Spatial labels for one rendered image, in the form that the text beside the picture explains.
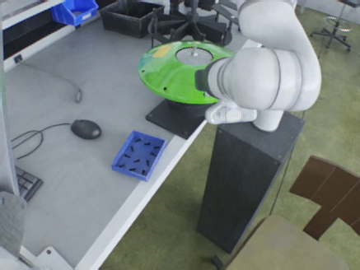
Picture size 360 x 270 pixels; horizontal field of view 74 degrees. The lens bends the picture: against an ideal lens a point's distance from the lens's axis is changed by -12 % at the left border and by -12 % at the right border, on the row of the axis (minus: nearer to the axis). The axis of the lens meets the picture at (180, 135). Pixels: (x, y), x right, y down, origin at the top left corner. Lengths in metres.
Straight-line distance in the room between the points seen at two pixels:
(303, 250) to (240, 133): 0.46
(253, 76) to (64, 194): 0.54
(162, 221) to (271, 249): 0.83
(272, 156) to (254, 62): 0.60
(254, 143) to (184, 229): 0.87
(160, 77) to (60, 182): 0.36
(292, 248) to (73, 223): 0.70
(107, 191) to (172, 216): 1.01
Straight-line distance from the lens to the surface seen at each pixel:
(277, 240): 0.97
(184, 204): 1.67
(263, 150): 0.86
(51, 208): 0.68
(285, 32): 0.33
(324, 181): 0.91
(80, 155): 0.74
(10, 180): 0.43
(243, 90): 0.28
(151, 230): 1.60
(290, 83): 0.29
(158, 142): 0.73
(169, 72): 0.69
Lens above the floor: 1.47
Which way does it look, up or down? 47 degrees down
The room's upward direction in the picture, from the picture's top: 3 degrees clockwise
